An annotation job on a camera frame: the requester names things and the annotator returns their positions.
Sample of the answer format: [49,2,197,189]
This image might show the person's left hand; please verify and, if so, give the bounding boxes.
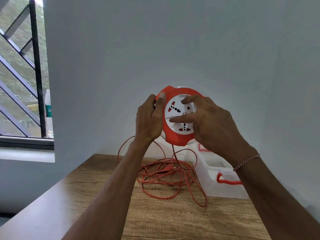
[135,92,167,145]

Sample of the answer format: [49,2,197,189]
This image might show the person's right hand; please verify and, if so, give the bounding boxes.
[169,94,258,166]

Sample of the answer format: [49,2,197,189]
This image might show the round orange extension cord reel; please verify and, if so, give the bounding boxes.
[154,85,206,147]

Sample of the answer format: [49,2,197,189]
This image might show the person's right forearm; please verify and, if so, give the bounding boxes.
[234,147,320,240]

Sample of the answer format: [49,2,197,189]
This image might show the person's left forearm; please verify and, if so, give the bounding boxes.
[62,137,157,240]

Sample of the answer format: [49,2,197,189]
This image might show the clear plastic storage box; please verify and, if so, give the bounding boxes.
[185,143,249,199]

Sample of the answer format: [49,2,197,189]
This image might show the red and white wrist thread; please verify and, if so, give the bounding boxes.
[233,154,261,172]

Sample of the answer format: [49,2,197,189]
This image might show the clear plastic water bottle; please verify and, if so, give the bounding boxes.
[44,89,54,138]

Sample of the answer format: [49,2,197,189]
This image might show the black window grille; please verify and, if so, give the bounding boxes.
[0,0,47,138]

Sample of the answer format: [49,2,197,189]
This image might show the orange power cord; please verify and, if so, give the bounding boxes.
[117,136,208,208]

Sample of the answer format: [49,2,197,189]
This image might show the black window frame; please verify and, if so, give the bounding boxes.
[0,136,55,150]

